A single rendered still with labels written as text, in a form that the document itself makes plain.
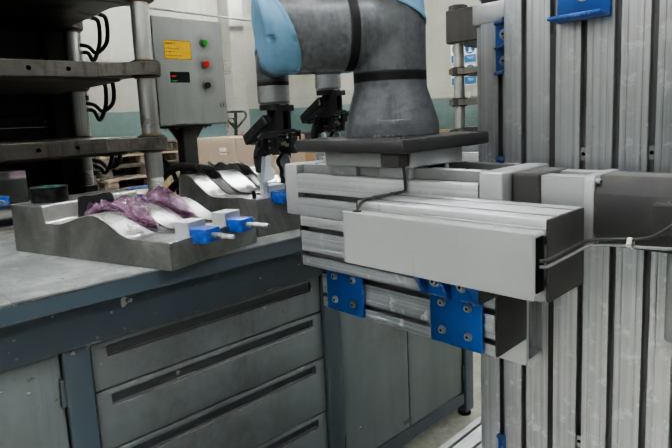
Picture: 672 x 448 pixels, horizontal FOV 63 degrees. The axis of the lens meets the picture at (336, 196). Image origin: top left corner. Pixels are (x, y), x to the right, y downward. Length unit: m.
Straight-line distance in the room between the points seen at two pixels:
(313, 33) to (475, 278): 0.42
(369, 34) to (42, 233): 0.87
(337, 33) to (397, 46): 0.09
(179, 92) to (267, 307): 1.08
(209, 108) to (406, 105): 1.49
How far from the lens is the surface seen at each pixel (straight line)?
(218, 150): 5.70
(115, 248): 1.20
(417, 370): 1.86
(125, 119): 8.71
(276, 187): 1.35
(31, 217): 1.41
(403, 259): 0.67
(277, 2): 0.83
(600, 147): 0.87
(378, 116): 0.83
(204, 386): 1.32
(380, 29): 0.84
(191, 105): 2.21
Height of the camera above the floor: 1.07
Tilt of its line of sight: 8 degrees down
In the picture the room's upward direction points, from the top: 3 degrees counter-clockwise
